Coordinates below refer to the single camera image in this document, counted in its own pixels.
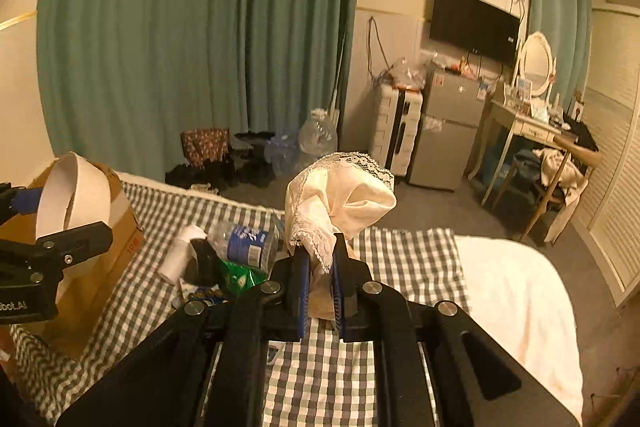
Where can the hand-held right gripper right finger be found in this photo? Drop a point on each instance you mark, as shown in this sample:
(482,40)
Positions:
(337,292)

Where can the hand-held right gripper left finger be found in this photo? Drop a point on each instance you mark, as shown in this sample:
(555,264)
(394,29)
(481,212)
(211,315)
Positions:
(300,294)

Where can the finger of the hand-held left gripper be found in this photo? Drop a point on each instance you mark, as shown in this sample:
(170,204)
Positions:
(25,202)
(82,239)

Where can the cardboard box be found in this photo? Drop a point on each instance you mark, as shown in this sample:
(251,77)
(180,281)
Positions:
(102,267)

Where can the white paper strip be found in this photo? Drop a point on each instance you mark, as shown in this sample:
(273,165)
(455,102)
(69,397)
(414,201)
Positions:
(57,187)

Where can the green snack packet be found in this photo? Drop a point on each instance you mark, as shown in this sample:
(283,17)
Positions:
(240,277)

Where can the blue label plastic bottle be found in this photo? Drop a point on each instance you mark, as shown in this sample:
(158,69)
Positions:
(245,244)

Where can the white plastic bottle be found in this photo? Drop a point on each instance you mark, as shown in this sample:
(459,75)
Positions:
(175,257)

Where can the cream lace cloth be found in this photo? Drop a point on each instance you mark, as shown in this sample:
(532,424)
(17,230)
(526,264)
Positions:
(345,197)

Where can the checked blanket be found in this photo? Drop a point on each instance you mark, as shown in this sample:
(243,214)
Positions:
(410,257)

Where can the battery pack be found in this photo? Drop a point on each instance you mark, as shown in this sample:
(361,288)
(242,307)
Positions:
(205,296)

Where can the white sneakers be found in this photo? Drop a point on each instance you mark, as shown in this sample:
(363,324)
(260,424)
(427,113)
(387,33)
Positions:
(206,187)

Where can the blue water bottle pack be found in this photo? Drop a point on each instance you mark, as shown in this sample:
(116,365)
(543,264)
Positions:
(282,154)

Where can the pile of black shoes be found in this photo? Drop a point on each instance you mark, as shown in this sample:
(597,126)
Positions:
(215,172)

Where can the patterned brown bag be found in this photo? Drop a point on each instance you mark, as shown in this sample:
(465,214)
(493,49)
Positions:
(205,147)

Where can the large clear water jug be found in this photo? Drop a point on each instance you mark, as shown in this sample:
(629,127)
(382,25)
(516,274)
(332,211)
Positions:
(317,134)

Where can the white suitcase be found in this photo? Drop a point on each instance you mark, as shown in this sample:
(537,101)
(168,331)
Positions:
(395,127)

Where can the white duvet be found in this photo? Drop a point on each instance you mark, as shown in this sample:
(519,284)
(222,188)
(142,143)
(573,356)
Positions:
(515,307)

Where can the silver fridge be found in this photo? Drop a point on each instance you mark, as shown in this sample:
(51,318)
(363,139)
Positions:
(445,132)

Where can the blue storage bin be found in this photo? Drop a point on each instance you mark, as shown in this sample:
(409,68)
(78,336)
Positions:
(502,169)

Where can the wide green curtain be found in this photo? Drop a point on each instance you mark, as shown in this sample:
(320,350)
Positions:
(175,32)

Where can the clear plastic bags pile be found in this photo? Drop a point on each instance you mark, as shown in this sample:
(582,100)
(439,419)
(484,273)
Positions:
(405,74)

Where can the cream garment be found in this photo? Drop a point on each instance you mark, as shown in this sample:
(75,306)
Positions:
(555,172)

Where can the white dressing table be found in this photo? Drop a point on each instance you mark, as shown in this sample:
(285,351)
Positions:
(520,119)

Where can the wooden chair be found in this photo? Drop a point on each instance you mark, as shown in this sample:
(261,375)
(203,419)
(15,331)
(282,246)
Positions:
(575,152)

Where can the white oval mirror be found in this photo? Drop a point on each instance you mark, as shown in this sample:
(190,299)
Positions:
(535,62)

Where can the white louvered wardrobe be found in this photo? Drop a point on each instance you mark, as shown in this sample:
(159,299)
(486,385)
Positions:
(615,157)

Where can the narrow green curtain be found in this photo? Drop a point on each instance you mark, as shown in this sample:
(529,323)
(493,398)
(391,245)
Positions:
(555,7)

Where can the small photo frame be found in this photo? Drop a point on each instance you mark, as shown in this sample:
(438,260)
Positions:
(525,89)

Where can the black wall television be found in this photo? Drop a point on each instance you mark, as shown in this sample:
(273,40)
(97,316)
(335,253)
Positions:
(472,24)

